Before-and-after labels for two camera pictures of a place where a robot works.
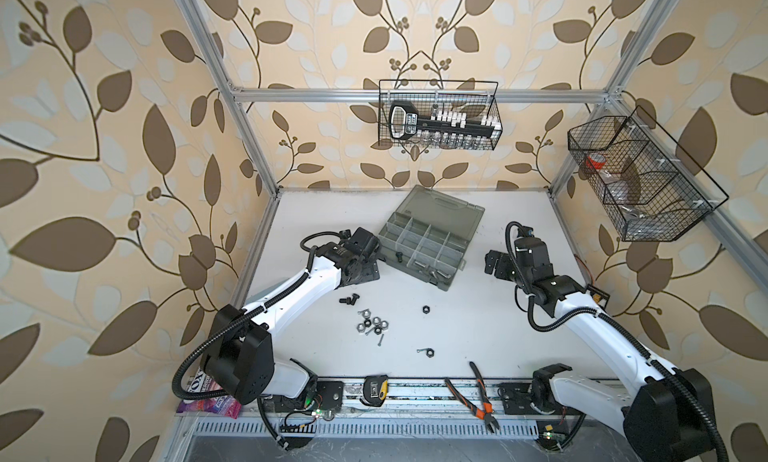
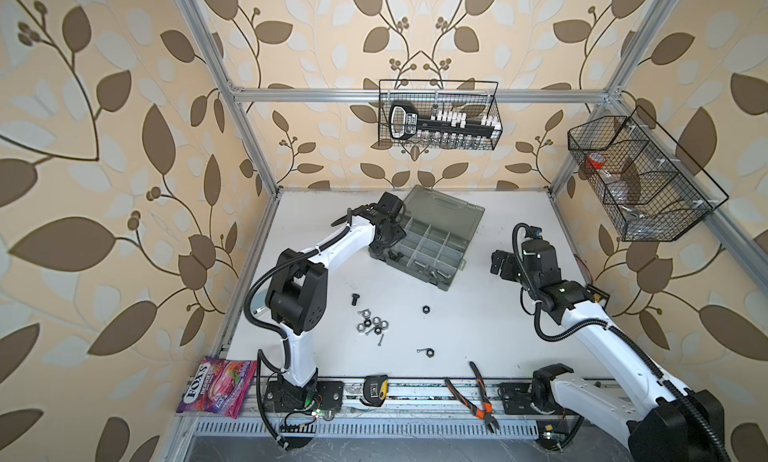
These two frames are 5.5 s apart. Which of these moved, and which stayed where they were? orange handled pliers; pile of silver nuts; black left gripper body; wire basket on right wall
Moved: black left gripper body
Stayed: wire basket on right wall; orange handled pliers; pile of silver nuts
